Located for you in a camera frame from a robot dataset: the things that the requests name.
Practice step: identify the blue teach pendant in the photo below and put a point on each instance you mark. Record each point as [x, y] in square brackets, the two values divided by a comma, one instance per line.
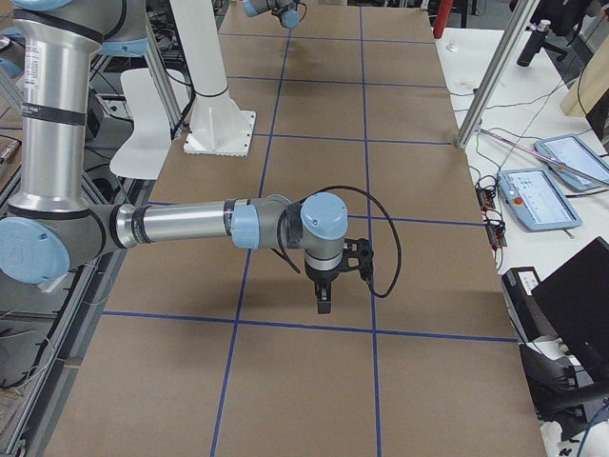
[536, 201]
[571, 150]

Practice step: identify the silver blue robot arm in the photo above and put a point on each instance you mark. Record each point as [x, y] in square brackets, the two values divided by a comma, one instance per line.
[285, 10]
[51, 228]

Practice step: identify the pink green stick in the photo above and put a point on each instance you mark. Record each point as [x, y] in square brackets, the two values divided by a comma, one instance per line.
[546, 159]

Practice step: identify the near blue teach pendant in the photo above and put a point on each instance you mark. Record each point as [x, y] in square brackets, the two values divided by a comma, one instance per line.
[536, 201]

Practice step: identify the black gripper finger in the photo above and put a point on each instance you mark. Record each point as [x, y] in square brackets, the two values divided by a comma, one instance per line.
[323, 297]

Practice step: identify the far blue teach pendant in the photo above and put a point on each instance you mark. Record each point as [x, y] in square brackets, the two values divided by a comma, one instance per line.
[571, 150]

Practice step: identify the black laptop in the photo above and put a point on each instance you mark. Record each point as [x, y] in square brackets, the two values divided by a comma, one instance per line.
[574, 299]

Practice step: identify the white camera column pedestal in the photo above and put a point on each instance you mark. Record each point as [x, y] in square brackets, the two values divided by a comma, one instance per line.
[216, 125]

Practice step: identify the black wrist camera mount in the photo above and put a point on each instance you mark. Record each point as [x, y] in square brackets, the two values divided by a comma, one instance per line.
[358, 256]

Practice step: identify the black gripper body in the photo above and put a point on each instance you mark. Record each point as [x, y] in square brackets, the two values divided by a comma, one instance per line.
[322, 277]

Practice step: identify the white plastic chair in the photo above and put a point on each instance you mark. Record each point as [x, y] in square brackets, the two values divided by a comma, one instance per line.
[144, 153]

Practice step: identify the brown paper table mat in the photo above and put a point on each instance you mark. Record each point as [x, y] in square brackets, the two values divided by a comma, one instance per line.
[204, 349]

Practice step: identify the aluminium frame post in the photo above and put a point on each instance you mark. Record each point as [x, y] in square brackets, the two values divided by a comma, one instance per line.
[498, 62]

